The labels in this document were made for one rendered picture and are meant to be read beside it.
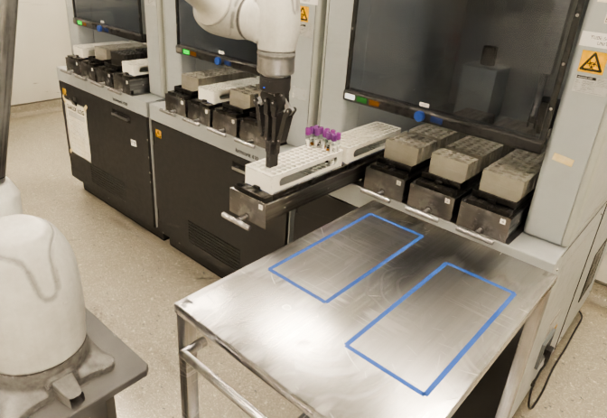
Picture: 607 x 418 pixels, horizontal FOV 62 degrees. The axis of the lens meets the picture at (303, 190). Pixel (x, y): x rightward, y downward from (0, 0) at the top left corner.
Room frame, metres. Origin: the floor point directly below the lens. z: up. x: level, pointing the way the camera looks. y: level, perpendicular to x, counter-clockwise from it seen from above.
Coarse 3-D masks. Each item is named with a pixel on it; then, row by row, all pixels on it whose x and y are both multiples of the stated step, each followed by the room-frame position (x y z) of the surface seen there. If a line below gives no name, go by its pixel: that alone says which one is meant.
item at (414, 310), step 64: (320, 256) 0.87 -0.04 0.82; (384, 256) 0.88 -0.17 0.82; (448, 256) 0.90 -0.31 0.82; (192, 320) 0.66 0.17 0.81; (256, 320) 0.66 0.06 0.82; (320, 320) 0.67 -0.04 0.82; (384, 320) 0.68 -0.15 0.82; (448, 320) 0.70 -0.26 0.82; (512, 320) 0.71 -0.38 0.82; (192, 384) 0.68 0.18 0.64; (320, 384) 0.53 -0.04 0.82; (384, 384) 0.54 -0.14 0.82; (448, 384) 0.55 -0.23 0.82; (512, 384) 0.85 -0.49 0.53
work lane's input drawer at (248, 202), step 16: (368, 160) 1.46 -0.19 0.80; (320, 176) 1.28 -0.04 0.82; (336, 176) 1.32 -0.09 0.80; (352, 176) 1.38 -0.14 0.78; (240, 192) 1.16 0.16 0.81; (256, 192) 1.15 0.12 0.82; (288, 192) 1.18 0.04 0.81; (304, 192) 1.22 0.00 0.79; (320, 192) 1.27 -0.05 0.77; (240, 208) 1.16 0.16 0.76; (256, 208) 1.13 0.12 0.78; (272, 208) 1.12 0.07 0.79; (288, 208) 1.17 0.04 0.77; (240, 224) 1.10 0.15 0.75; (256, 224) 1.13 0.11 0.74
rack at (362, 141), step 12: (348, 132) 1.54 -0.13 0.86; (360, 132) 1.55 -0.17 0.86; (372, 132) 1.55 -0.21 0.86; (384, 132) 1.56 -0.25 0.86; (396, 132) 1.59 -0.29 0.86; (348, 144) 1.42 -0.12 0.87; (360, 144) 1.43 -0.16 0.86; (372, 144) 1.54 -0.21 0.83; (384, 144) 1.54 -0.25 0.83; (348, 156) 1.39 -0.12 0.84; (360, 156) 1.44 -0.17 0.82
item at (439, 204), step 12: (420, 180) 1.30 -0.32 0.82; (480, 180) 1.37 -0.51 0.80; (420, 192) 1.28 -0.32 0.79; (432, 192) 1.26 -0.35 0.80; (444, 192) 1.24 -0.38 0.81; (456, 192) 1.25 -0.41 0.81; (468, 192) 1.29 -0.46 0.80; (408, 204) 1.30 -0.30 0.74; (420, 204) 1.28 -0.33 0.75; (432, 204) 1.26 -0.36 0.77; (444, 204) 1.23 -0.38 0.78; (456, 204) 1.23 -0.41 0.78; (420, 216) 1.23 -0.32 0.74; (432, 216) 1.21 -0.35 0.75; (444, 216) 1.23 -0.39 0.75
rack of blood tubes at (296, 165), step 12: (288, 156) 1.29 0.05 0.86; (300, 156) 1.29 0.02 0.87; (312, 156) 1.31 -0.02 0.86; (324, 156) 1.31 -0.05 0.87; (336, 156) 1.35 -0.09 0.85; (252, 168) 1.19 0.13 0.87; (264, 168) 1.20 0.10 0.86; (276, 168) 1.21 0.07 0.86; (288, 168) 1.22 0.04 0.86; (300, 168) 1.23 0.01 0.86; (312, 168) 1.31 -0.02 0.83; (324, 168) 1.31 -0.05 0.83; (336, 168) 1.35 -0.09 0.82; (252, 180) 1.19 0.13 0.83; (264, 180) 1.16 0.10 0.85; (276, 180) 1.16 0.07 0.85; (288, 180) 1.26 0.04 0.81; (300, 180) 1.23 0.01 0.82; (276, 192) 1.16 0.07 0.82
